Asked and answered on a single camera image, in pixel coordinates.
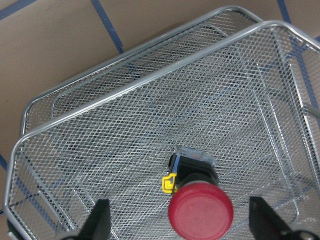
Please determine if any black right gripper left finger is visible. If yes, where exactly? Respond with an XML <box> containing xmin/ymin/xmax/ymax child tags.
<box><xmin>56</xmin><ymin>199</ymin><xmax>111</xmax><ymax>240</ymax></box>

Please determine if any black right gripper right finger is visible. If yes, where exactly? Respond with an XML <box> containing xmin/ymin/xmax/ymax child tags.
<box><xmin>248</xmin><ymin>196</ymin><xmax>320</xmax><ymax>240</ymax></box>

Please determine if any red emergency stop button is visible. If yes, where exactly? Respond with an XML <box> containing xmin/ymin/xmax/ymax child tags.
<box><xmin>161</xmin><ymin>145</ymin><xmax>234</xmax><ymax>240</ymax></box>

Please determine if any silver wire mesh shelf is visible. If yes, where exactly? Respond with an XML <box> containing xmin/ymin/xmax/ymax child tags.
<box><xmin>3</xmin><ymin>6</ymin><xmax>320</xmax><ymax>240</ymax></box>

